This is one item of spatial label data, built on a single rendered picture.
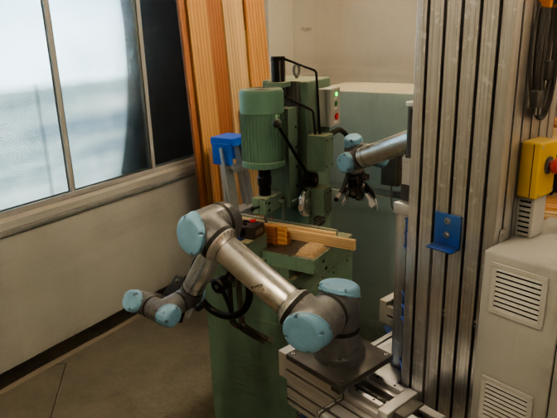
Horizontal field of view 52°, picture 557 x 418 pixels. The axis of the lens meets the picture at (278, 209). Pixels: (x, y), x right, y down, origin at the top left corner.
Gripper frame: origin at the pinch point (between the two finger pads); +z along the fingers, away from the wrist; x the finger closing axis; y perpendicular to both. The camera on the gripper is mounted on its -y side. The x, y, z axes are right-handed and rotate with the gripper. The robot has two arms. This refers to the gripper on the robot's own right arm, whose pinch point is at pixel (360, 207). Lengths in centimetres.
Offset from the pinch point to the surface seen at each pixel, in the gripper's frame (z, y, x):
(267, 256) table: -1.6, 41.8, -25.3
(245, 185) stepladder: 27, -48, -85
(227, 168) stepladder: 11, -40, -89
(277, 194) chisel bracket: -13.7, 16.0, -30.2
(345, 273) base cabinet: 35.6, 3.4, -9.0
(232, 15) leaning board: -43, -145, -129
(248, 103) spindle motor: -55, 16, -35
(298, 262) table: -2.3, 43.0, -11.3
